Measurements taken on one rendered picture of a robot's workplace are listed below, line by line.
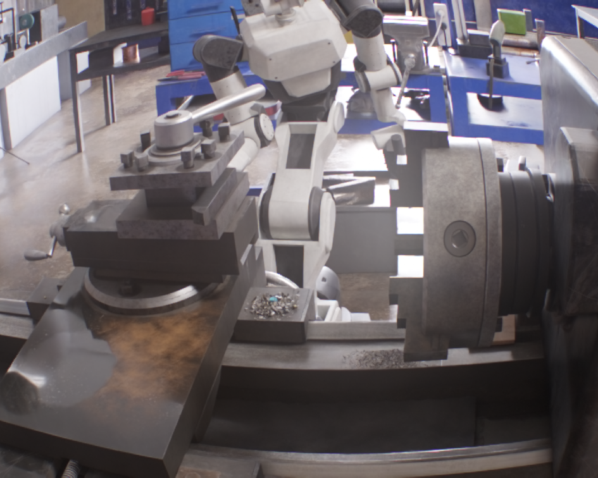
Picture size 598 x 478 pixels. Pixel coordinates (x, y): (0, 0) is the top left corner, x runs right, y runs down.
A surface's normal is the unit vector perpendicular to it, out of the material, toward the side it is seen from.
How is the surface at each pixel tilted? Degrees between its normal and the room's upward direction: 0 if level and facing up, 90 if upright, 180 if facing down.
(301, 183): 29
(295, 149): 43
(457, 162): 21
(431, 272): 77
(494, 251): 65
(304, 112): 118
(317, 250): 61
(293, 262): 81
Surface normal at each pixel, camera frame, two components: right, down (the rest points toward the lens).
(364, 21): 0.26, 0.76
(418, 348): -0.15, -0.53
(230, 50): 0.30, 0.32
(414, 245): -0.18, -0.04
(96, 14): -0.16, 0.46
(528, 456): -0.18, -0.25
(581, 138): -0.08, -0.89
